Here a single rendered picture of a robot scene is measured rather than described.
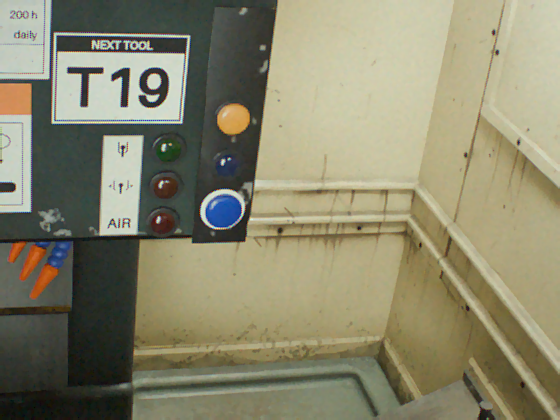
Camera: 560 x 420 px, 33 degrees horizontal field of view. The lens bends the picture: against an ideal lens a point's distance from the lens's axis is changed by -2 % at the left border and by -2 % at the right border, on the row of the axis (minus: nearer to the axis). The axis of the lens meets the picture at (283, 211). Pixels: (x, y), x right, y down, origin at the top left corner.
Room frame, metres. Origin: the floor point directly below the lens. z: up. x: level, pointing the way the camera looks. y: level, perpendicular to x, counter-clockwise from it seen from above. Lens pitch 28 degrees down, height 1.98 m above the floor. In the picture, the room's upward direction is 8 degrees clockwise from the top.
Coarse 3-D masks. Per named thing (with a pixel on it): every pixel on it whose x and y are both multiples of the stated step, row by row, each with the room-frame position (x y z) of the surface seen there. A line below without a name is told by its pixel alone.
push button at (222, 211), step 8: (216, 200) 0.66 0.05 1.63; (224, 200) 0.66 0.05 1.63; (232, 200) 0.67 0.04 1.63; (208, 208) 0.66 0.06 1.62; (216, 208) 0.66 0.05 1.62; (224, 208) 0.66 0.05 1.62; (232, 208) 0.67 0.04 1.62; (240, 208) 0.67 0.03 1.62; (208, 216) 0.66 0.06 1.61; (216, 216) 0.66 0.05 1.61; (224, 216) 0.66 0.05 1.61; (232, 216) 0.67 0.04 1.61; (240, 216) 0.67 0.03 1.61; (216, 224) 0.66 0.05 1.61; (224, 224) 0.67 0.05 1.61; (232, 224) 0.67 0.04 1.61
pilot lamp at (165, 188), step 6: (162, 180) 0.65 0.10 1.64; (168, 180) 0.65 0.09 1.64; (174, 180) 0.66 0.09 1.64; (156, 186) 0.65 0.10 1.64; (162, 186) 0.65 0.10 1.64; (168, 186) 0.65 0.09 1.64; (174, 186) 0.65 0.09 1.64; (156, 192) 0.65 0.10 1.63; (162, 192) 0.65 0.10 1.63; (168, 192) 0.65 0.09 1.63; (174, 192) 0.65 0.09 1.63; (162, 198) 0.65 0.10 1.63; (168, 198) 0.65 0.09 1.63
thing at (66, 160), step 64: (64, 0) 0.63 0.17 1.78; (128, 0) 0.65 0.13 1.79; (192, 0) 0.66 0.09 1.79; (256, 0) 0.68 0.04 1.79; (192, 64) 0.66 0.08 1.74; (64, 128) 0.63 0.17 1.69; (128, 128) 0.65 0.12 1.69; (192, 128) 0.66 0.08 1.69; (64, 192) 0.63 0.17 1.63; (192, 192) 0.67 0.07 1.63
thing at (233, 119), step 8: (232, 104) 0.67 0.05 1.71; (240, 104) 0.67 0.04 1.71; (224, 112) 0.66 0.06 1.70; (232, 112) 0.66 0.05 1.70; (240, 112) 0.67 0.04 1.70; (248, 112) 0.67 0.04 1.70; (224, 120) 0.66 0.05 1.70; (232, 120) 0.66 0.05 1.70; (240, 120) 0.67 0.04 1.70; (248, 120) 0.67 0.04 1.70; (224, 128) 0.66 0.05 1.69; (232, 128) 0.67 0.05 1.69; (240, 128) 0.67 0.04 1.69
